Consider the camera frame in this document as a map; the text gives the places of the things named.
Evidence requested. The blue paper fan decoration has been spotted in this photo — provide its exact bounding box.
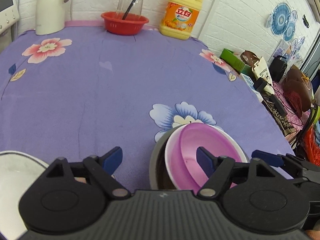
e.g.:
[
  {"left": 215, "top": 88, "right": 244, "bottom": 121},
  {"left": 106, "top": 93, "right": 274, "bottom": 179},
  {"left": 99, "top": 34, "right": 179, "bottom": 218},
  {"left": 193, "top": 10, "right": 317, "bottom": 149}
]
[{"left": 265, "top": 2, "right": 298, "bottom": 42}]

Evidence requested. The purple plastic bowl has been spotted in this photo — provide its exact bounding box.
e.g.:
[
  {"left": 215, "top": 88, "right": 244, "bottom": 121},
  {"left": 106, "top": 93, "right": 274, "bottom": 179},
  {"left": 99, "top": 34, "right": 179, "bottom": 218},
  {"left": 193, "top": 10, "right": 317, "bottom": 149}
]
[{"left": 177, "top": 123, "right": 247, "bottom": 192}]

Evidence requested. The white thermos jug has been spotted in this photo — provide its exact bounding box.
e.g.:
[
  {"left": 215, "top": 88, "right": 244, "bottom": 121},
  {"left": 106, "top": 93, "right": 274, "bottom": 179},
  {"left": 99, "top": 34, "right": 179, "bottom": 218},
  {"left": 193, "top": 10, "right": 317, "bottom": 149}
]
[{"left": 35, "top": 0, "right": 69, "bottom": 35}]

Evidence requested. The stainless steel bowl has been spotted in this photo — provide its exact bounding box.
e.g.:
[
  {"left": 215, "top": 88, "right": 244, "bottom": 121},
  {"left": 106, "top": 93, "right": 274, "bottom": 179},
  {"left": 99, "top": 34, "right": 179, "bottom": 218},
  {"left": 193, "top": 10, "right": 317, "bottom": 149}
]
[{"left": 149, "top": 127, "right": 178, "bottom": 190}]

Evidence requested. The red plastic basket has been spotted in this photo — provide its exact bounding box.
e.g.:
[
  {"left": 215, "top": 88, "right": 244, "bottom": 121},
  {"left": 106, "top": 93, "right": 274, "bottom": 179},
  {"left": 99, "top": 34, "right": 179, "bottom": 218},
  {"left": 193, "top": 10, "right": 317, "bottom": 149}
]
[{"left": 101, "top": 11, "right": 149, "bottom": 36}]

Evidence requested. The white red-patterned ceramic bowl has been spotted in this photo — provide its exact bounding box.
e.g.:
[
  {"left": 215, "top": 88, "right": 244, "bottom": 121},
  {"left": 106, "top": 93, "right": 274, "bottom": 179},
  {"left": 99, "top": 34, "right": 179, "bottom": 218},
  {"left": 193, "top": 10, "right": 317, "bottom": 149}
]
[{"left": 164, "top": 124, "right": 248, "bottom": 190}]

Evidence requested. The green box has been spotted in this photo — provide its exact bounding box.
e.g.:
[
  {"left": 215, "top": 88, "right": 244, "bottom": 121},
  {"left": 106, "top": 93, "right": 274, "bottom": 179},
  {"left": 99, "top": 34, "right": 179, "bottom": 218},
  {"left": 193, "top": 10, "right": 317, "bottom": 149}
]
[{"left": 220, "top": 48, "right": 252, "bottom": 75}]

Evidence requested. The yellow detergent bottle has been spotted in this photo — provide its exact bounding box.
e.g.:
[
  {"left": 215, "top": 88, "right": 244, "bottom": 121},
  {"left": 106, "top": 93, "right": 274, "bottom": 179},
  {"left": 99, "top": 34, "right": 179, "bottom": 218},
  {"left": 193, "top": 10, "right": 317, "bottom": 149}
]
[{"left": 159, "top": 0, "right": 203, "bottom": 40}]

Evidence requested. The brown leather bag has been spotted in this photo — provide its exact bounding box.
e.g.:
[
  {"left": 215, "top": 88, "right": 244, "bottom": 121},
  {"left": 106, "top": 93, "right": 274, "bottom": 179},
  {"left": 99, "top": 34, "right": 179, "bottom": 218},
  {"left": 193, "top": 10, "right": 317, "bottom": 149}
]
[{"left": 240, "top": 50, "right": 260, "bottom": 68}]

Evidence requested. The white water dispenser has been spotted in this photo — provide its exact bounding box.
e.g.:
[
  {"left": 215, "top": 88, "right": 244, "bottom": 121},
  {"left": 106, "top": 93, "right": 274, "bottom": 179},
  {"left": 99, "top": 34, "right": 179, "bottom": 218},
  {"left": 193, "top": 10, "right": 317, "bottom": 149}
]
[{"left": 1, "top": 0, "right": 20, "bottom": 52}]

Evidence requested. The black power adapter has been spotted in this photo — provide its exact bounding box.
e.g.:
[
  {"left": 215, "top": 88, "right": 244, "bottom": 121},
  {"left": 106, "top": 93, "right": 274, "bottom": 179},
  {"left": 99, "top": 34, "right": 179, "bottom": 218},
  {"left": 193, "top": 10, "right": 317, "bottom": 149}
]
[{"left": 269, "top": 94, "right": 287, "bottom": 117}]

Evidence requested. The purple floral tablecloth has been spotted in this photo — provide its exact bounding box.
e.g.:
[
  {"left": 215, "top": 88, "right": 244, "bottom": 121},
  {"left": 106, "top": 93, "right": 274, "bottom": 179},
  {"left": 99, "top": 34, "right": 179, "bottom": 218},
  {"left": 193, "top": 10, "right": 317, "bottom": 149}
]
[{"left": 1, "top": 27, "right": 292, "bottom": 191}]

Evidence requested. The white blue-rimmed plate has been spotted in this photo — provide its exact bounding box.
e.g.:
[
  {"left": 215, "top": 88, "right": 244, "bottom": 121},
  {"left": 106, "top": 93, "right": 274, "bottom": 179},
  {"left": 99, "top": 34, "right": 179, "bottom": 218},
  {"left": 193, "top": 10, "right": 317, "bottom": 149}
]
[{"left": 1, "top": 151, "right": 48, "bottom": 239}]

